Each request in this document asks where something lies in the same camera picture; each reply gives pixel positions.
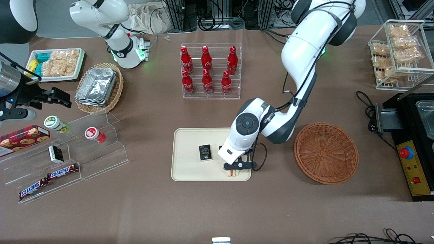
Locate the aluminium frame rack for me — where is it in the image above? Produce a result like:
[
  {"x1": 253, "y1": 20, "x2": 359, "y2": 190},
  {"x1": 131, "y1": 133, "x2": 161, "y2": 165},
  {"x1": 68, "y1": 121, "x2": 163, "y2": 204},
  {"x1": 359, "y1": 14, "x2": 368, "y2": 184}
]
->
[{"x1": 162, "y1": 0, "x2": 299, "y2": 32}]

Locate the small black white box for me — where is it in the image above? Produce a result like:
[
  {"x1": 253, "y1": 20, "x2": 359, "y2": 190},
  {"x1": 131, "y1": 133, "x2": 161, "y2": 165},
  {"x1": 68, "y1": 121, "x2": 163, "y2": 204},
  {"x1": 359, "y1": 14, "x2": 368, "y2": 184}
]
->
[{"x1": 48, "y1": 145, "x2": 64, "y2": 164}]

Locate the red cola bottle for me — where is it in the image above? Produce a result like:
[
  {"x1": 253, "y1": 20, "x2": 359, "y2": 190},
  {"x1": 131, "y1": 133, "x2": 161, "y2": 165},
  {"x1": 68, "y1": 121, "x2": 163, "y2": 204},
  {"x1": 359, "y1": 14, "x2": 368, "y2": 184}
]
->
[
  {"x1": 221, "y1": 70, "x2": 233, "y2": 96},
  {"x1": 201, "y1": 46, "x2": 213, "y2": 76},
  {"x1": 227, "y1": 46, "x2": 238, "y2": 76},
  {"x1": 182, "y1": 70, "x2": 195, "y2": 95},
  {"x1": 202, "y1": 69, "x2": 214, "y2": 95},
  {"x1": 180, "y1": 46, "x2": 194, "y2": 75}
]

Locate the red cookie box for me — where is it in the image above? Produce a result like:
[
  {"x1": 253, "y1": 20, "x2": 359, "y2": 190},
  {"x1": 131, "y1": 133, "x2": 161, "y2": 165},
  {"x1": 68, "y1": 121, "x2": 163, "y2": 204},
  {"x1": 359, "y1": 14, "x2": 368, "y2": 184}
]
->
[{"x1": 0, "y1": 125, "x2": 51, "y2": 157}]

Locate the bagged pastry snack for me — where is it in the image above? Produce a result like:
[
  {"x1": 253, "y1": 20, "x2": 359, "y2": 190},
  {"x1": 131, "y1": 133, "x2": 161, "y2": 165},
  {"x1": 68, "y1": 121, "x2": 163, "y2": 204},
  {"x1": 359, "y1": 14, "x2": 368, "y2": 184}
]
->
[
  {"x1": 371, "y1": 43, "x2": 391, "y2": 57},
  {"x1": 393, "y1": 47, "x2": 423, "y2": 65},
  {"x1": 387, "y1": 24, "x2": 410, "y2": 38},
  {"x1": 371, "y1": 56, "x2": 394, "y2": 70},
  {"x1": 375, "y1": 68, "x2": 401, "y2": 84},
  {"x1": 391, "y1": 36, "x2": 418, "y2": 50}
]

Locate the red lid drink bottle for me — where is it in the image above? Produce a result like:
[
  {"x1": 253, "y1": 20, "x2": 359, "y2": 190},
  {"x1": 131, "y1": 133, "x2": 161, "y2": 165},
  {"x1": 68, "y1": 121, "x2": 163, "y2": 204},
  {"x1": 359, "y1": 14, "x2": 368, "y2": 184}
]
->
[{"x1": 84, "y1": 126, "x2": 106, "y2": 144}]

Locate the black cables bundle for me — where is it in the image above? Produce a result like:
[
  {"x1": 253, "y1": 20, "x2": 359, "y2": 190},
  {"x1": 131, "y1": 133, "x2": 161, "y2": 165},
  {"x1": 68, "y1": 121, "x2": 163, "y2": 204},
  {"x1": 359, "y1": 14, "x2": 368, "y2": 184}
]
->
[{"x1": 326, "y1": 228, "x2": 434, "y2": 244}]

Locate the clear acrylic bottle rack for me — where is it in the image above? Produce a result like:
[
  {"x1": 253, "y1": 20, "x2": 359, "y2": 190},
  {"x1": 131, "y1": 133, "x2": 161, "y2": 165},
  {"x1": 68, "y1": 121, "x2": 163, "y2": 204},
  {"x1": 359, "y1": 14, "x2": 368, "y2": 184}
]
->
[{"x1": 180, "y1": 43, "x2": 243, "y2": 100}]

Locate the black machine housing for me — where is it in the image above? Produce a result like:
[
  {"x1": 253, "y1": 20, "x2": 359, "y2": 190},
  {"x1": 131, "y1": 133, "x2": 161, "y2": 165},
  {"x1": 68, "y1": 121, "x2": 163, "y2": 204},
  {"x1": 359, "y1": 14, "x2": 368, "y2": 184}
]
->
[{"x1": 374, "y1": 91, "x2": 434, "y2": 202}]

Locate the clear acrylic step shelf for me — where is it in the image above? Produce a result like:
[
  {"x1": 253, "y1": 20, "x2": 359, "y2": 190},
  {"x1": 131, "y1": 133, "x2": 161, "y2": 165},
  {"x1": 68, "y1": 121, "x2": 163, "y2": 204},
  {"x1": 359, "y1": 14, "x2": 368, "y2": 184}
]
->
[
  {"x1": 0, "y1": 135, "x2": 82, "y2": 204},
  {"x1": 56, "y1": 110, "x2": 130, "y2": 180}
]

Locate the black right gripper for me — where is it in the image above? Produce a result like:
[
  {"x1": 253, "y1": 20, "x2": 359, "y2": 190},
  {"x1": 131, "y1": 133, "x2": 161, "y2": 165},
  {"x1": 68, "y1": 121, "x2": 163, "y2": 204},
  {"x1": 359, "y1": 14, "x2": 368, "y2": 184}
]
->
[{"x1": 6, "y1": 73, "x2": 72, "y2": 110}]

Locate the snickers chocolate bar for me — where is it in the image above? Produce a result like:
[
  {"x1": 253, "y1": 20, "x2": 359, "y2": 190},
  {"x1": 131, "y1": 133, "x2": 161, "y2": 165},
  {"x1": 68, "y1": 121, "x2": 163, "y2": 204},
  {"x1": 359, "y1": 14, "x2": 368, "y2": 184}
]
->
[
  {"x1": 46, "y1": 163, "x2": 79, "y2": 180},
  {"x1": 18, "y1": 178, "x2": 50, "y2": 201}
]

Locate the beige cloth bag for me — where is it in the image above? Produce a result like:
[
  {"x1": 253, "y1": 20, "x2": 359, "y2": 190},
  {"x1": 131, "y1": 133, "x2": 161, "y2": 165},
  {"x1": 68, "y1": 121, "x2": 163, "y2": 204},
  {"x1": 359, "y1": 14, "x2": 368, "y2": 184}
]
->
[{"x1": 126, "y1": 3, "x2": 177, "y2": 35}]

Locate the yellow control panel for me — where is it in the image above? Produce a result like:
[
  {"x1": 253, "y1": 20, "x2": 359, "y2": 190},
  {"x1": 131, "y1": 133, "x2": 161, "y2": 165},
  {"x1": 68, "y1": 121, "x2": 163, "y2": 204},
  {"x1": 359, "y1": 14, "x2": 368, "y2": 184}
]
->
[{"x1": 396, "y1": 140, "x2": 433, "y2": 197}]

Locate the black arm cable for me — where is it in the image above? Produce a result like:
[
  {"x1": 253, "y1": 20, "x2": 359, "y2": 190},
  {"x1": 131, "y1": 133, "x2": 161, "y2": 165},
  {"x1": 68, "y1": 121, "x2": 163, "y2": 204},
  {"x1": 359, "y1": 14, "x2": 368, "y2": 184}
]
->
[{"x1": 250, "y1": 0, "x2": 357, "y2": 172}]

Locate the brown wicker basket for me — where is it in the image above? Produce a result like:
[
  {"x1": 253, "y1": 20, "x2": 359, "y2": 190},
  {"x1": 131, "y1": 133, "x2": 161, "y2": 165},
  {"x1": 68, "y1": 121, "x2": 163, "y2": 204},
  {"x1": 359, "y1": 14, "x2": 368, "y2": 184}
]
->
[{"x1": 294, "y1": 122, "x2": 359, "y2": 185}]

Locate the green lid drink bottle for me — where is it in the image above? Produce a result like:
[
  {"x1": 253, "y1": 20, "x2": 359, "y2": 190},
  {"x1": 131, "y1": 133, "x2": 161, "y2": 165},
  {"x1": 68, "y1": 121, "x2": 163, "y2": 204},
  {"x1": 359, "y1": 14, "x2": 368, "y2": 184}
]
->
[{"x1": 44, "y1": 115, "x2": 70, "y2": 134}]

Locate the white wire rack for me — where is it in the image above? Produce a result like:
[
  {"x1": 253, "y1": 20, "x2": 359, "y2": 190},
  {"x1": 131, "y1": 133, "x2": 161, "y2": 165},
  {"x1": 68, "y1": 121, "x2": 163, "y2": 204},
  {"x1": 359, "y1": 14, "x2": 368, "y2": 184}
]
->
[{"x1": 368, "y1": 19, "x2": 434, "y2": 91}]

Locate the black table cable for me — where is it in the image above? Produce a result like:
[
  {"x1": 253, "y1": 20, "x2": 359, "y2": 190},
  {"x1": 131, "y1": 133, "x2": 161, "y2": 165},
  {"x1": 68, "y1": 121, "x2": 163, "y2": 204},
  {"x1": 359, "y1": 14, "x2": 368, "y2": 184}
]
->
[{"x1": 355, "y1": 90, "x2": 397, "y2": 151}]

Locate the coiled black cable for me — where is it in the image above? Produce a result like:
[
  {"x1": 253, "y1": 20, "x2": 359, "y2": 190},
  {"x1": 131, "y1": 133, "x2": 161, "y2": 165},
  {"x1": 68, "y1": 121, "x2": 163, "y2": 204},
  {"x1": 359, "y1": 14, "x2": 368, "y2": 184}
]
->
[{"x1": 198, "y1": 13, "x2": 225, "y2": 32}]

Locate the right arm base connector board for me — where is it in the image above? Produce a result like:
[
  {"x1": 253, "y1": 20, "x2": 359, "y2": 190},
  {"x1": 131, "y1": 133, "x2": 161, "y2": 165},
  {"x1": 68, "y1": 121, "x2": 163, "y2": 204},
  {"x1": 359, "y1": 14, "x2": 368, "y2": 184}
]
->
[{"x1": 137, "y1": 37, "x2": 152, "y2": 62}]

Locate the cream plastic tray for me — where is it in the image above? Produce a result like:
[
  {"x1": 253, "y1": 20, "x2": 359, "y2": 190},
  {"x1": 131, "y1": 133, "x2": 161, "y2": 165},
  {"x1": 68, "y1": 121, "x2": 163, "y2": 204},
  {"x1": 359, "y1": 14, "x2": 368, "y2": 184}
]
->
[{"x1": 171, "y1": 127, "x2": 252, "y2": 182}]

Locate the light wicker basket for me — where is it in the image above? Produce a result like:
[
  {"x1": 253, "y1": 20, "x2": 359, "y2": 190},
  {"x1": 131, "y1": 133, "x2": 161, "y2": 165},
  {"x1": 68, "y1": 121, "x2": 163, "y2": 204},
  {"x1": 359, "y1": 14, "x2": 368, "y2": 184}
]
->
[{"x1": 75, "y1": 62, "x2": 124, "y2": 114}]

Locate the white snack tray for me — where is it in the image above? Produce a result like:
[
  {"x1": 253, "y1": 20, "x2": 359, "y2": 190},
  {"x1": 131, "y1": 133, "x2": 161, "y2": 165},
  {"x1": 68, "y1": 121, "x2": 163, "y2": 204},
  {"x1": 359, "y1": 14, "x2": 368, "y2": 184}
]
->
[{"x1": 25, "y1": 48, "x2": 85, "y2": 83}]

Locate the stack of foil containers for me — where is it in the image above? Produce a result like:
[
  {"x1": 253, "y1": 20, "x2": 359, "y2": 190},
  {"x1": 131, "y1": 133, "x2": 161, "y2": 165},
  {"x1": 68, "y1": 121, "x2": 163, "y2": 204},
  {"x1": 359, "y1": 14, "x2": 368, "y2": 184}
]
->
[{"x1": 75, "y1": 67, "x2": 118, "y2": 107}]

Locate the small black snack pack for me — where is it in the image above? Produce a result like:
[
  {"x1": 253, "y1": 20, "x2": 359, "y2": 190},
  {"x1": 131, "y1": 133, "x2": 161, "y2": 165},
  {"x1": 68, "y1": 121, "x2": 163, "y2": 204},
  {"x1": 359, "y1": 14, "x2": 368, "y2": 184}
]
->
[{"x1": 199, "y1": 144, "x2": 213, "y2": 162}]

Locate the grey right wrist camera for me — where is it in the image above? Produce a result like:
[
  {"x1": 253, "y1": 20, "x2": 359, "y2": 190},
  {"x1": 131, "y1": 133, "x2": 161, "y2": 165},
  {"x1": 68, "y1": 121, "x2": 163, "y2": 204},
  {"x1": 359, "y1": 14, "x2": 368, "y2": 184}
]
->
[{"x1": 0, "y1": 108, "x2": 37, "y2": 128}]

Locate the clear bag of crackers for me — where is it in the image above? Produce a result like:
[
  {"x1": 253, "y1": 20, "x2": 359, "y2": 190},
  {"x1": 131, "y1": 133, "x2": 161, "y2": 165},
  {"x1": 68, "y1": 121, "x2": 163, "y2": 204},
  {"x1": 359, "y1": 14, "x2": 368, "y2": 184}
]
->
[
  {"x1": 51, "y1": 50, "x2": 68, "y2": 63},
  {"x1": 41, "y1": 60, "x2": 55, "y2": 77},
  {"x1": 66, "y1": 49, "x2": 80, "y2": 65},
  {"x1": 53, "y1": 63, "x2": 76, "y2": 77}
]

